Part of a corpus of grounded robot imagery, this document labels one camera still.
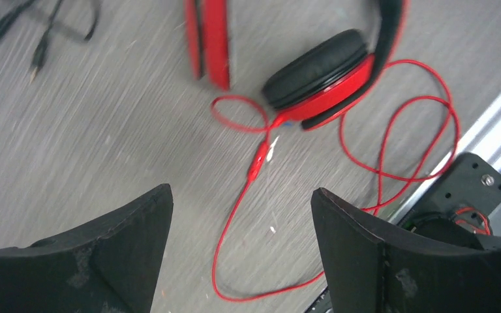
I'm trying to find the black headphone cable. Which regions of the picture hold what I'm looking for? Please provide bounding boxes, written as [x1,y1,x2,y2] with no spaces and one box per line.
[0,0,102,85]

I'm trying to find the red headphones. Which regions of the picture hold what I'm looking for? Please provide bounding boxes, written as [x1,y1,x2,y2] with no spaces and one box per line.
[183,0,408,130]

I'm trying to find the red headphone cable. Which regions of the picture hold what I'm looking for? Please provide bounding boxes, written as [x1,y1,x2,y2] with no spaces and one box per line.
[210,59,462,303]

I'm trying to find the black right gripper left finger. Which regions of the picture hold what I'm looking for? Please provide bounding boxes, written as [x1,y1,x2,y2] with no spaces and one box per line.
[0,184,174,312]

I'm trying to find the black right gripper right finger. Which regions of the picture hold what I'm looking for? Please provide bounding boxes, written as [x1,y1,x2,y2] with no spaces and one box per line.
[311,188,501,312]

